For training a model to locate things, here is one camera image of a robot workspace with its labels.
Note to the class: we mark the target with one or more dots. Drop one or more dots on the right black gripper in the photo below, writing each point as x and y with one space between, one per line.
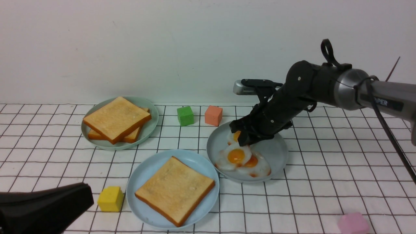
271 115

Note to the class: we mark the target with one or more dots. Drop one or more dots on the fried egg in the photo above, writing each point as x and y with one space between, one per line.
232 157
256 167
232 138

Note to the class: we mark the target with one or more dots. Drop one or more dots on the toast slice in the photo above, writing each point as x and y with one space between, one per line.
131 138
175 190
117 119

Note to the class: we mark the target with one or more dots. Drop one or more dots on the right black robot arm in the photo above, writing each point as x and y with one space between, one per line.
307 85

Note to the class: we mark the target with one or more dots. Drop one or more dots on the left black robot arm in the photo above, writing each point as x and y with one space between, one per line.
49 211

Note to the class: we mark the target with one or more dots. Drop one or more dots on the grey plate with eggs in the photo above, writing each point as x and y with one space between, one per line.
273 150

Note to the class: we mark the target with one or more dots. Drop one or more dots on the orange-pink cube block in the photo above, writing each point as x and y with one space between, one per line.
213 115

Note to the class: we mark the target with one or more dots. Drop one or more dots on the green cube block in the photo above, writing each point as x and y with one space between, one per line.
185 116

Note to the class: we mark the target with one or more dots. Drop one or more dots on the light blue plate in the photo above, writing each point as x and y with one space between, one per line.
143 175

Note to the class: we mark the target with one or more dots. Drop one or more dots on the green plate with bread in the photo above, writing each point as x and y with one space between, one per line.
147 130

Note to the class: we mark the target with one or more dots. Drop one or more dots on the pink cube block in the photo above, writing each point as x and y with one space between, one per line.
353 223

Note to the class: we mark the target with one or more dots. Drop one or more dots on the yellow cube block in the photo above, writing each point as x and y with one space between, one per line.
111 199

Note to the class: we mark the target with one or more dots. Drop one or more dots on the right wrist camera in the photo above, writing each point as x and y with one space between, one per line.
259 87

